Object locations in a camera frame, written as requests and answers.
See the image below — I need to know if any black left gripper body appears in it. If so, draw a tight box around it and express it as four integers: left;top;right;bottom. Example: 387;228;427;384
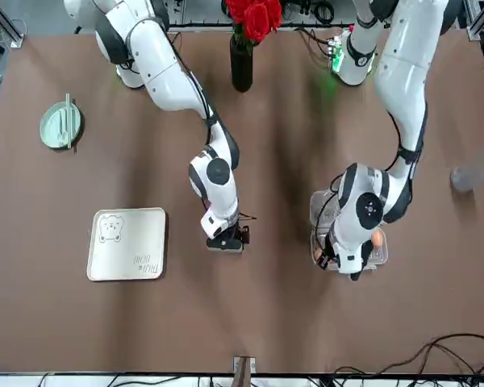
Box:
316;237;340;272

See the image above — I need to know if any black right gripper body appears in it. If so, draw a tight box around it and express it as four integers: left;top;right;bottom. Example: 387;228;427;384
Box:
206;225;251;252

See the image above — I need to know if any cream-white bear tray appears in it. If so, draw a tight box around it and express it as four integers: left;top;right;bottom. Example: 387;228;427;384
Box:
86;206;167;282

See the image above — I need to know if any clear plastic egg carton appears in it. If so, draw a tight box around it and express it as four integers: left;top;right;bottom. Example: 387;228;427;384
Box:
308;189;390;272

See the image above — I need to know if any white side desk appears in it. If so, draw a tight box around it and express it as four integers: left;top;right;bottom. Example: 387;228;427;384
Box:
0;372;484;387

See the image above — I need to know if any pale green round plate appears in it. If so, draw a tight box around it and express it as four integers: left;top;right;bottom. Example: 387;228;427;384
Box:
39;100;85;151

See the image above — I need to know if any red rose bouquet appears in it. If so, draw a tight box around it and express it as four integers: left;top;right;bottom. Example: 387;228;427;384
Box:
224;0;283;45

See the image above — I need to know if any white rear bench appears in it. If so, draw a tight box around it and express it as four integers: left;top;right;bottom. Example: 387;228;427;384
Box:
144;0;358;32

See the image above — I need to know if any aluminium profile post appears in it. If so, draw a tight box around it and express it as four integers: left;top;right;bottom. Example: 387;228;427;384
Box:
232;355;257;387

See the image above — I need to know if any long loose black cable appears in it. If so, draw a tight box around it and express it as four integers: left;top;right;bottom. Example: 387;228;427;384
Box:
333;332;484;378

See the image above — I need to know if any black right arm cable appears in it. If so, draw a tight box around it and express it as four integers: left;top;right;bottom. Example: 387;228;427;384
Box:
171;34;258;222

